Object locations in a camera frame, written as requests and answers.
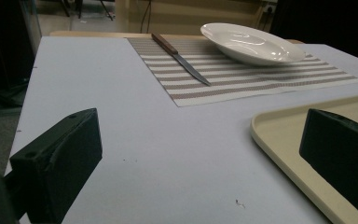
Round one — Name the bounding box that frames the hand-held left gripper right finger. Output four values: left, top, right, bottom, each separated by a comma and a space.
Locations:
298, 108, 358, 224

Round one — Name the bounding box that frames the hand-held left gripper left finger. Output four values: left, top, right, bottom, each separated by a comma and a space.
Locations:
8, 107, 103, 224

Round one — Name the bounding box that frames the beige tray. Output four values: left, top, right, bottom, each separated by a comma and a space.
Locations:
250, 91, 358, 224

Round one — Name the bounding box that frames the striped placemat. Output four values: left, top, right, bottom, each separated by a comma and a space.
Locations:
126, 35, 358, 108

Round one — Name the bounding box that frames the white plate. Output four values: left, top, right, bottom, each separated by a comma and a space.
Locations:
200, 21, 307, 67

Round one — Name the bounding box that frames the wooden-handled knife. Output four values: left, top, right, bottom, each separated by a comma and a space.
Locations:
150, 32, 213, 88

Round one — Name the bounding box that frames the wall socket with plug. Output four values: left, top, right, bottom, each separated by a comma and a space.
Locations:
260, 1, 278, 15

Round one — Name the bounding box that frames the black cable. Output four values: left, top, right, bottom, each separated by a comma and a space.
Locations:
140, 0, 153, 35

